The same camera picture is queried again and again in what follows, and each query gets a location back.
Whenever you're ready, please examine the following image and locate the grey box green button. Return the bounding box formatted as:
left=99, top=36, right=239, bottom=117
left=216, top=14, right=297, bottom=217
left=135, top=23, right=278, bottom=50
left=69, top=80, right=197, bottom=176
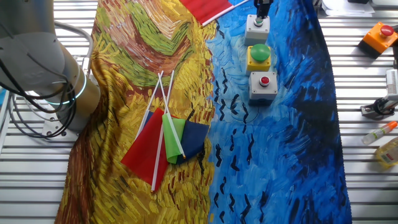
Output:
left=244, top=14, right=271, bottom=47

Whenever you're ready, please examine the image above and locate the yellow box green mushroom button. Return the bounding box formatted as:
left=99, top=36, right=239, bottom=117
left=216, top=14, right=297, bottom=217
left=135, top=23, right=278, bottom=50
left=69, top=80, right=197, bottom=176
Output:
left=246, top=43, right=272, bottom=75

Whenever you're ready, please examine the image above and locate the grey box red button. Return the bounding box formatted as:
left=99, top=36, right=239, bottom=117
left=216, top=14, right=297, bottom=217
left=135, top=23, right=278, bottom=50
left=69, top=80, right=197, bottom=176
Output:
left=248, top=70, right=279, bottom=106

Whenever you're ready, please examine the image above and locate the large red flag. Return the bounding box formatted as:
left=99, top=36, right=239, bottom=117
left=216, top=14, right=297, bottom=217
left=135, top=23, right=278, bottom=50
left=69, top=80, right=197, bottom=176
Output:
left=179, top=0, right=251, bottom=27

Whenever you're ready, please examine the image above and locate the white paper stack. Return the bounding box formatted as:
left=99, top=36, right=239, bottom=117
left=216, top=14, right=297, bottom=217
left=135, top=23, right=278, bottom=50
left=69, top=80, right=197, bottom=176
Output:
left=322, top=0, right=376, bottom=18

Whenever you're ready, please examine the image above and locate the orange emergency stop box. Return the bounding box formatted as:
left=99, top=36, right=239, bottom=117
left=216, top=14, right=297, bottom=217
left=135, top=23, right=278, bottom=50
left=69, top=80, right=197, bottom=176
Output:
left=357, top=21, right=398, bottom=59

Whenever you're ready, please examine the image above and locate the painted wheat field cloth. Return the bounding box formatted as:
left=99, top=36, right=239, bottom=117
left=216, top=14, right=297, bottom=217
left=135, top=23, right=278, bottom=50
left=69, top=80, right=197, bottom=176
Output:
left=54, top=0, right=353, bottom=224

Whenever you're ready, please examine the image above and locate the small blue flag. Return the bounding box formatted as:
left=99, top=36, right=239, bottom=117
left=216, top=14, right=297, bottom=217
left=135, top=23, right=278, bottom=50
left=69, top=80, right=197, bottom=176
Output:
left=135, top=70, right=211, bottom=166

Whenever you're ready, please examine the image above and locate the small green flag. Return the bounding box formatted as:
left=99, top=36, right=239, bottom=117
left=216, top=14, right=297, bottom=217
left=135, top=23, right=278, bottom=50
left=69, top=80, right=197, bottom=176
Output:
left=157, top=72, right=187, bottom=165

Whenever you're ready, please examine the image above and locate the small red flag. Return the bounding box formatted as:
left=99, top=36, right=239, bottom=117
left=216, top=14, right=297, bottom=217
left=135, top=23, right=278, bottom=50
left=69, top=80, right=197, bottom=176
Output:
left=120, top=70, right=175, bottom=194

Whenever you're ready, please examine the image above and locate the clear bottle yellow liquid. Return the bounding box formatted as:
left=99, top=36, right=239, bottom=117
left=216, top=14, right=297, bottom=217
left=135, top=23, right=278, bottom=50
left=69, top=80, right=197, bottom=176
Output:
left=374, top=136, right=398, bottom=169

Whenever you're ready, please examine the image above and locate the silver ribbed camera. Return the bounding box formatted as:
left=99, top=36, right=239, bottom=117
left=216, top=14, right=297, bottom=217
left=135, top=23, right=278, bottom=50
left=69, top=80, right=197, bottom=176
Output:
left=385, top=68, right=398, bottom=102

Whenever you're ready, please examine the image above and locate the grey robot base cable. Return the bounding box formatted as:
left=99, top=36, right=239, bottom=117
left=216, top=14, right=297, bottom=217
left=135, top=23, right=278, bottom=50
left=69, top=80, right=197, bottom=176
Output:
left=54, top=21, right=95, bottom=77

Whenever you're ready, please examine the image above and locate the black base cable bundle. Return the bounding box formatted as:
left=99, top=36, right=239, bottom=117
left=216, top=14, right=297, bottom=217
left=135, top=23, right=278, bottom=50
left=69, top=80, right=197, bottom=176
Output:
left=0, top=57, right=78, bottom=139

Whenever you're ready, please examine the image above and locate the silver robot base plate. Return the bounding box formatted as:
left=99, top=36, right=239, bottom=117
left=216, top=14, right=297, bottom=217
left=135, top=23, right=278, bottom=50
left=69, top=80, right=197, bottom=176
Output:
left=42, top=107, right=80, bottom=142

